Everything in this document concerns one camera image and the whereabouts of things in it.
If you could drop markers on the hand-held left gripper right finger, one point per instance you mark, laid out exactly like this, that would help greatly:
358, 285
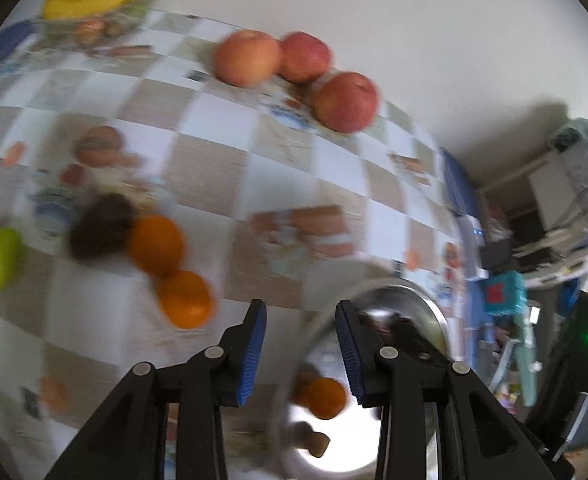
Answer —
349, 350

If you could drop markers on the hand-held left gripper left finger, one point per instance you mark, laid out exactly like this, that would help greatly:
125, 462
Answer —
251, 355

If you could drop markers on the orange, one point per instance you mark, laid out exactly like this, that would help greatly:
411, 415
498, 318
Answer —
326, 397
185, 300
155, 245

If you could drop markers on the stainless steel plate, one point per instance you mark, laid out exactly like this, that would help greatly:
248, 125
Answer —
334, 455

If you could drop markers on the teal box with red patch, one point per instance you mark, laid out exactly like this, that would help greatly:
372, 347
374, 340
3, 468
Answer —
504, 294

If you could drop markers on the white device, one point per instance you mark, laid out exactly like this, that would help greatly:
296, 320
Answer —
475, 232

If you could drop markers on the checkered printed tablecloth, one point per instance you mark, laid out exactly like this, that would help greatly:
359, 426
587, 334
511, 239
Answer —
274, 170

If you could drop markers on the dark brown wrinkled fruit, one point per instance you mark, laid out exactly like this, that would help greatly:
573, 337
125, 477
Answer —
101, 230

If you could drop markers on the black device with green light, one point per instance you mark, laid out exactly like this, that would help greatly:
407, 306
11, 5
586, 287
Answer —
581, 360

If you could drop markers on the red apple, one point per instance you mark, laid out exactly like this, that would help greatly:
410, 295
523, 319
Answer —
346, 102
246, 57
306, 57

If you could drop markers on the white shelf unit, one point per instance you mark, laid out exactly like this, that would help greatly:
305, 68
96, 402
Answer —
549, 200

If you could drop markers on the pale green plastic bag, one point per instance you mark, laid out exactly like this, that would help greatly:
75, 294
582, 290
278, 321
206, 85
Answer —
581, 145

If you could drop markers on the clear plastic container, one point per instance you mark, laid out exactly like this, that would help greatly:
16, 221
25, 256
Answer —
129, 17

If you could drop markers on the small reddish fruit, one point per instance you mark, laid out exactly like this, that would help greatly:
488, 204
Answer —
91, 30

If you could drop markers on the yellow banana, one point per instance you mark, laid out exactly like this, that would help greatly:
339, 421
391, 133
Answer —
81, 6

